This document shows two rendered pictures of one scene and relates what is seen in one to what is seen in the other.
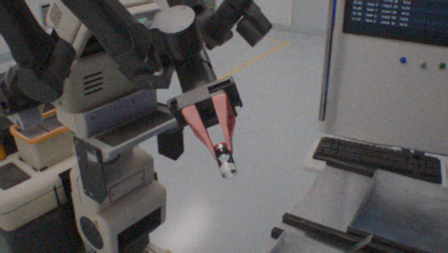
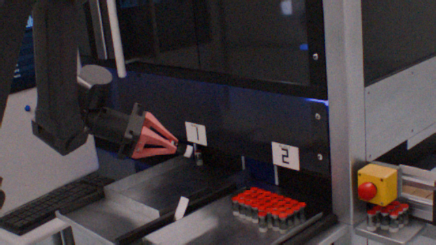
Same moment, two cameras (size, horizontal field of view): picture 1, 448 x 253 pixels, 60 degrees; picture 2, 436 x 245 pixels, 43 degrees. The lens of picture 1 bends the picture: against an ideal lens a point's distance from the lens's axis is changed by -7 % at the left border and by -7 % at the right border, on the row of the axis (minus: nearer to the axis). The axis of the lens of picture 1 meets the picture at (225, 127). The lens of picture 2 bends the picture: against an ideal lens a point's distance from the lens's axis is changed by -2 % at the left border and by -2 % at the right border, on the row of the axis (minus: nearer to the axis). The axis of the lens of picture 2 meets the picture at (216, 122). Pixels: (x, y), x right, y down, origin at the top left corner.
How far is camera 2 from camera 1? 0.96 m
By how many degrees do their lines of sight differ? 68
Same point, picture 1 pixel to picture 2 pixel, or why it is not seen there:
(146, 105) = not seen: outside the picture
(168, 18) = (91, 75)
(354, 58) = not seen: outside the picture
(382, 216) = (150, 203)
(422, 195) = (143, 183)
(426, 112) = not seen: hidden behind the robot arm
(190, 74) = (112, 116)
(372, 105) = (18, 164)
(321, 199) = (107, 225)
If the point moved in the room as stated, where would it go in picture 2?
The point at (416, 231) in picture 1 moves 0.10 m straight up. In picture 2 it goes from (177, 194) to (173, 161)
